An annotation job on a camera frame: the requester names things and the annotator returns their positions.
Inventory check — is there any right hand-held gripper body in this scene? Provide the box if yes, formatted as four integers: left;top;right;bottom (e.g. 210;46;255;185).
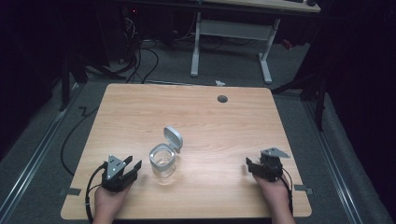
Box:
257;147;291;183

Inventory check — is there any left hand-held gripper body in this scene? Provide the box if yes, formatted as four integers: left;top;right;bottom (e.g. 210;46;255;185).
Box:
101;154;138;193

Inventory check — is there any glass jar with grey lid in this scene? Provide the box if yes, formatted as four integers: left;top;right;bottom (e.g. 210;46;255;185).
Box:
148;125;184;187

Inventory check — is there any person's left hand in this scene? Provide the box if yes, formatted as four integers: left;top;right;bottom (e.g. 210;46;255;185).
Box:
92;182;133;220

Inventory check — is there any person's right hand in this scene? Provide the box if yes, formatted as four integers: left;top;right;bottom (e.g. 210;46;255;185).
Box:
251;174;292;217

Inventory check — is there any grey tape strip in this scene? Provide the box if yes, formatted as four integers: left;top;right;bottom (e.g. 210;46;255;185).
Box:
293;184;315;196
59;187;82;197

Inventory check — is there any black metal stand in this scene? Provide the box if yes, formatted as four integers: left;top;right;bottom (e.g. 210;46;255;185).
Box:
270;59;330;133
58;50;127;113

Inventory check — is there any left hand-held gripper black cable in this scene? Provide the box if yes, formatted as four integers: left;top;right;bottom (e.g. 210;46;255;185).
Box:
84;162;108;224

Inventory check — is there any hand-held gripper black cable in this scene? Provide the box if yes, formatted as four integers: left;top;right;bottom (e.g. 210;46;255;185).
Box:
84;162;108;224
280;175;295;217

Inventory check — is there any right hand-held gripper black cable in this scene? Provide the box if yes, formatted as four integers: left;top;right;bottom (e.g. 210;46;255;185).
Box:
280;175;295;217

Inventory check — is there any black cable on floor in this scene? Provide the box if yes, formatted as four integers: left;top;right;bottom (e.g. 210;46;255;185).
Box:
60;105;101;177

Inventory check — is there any metal floor rail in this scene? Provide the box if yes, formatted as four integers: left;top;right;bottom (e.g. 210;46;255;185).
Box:
302;99;364;224
0;83;86;220

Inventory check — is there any bundle of black cables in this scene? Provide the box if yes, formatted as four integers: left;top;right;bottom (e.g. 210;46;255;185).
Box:
120;13;161;85

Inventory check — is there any white desk with metal frame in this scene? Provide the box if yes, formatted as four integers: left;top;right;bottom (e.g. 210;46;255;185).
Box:
190;0;322;85

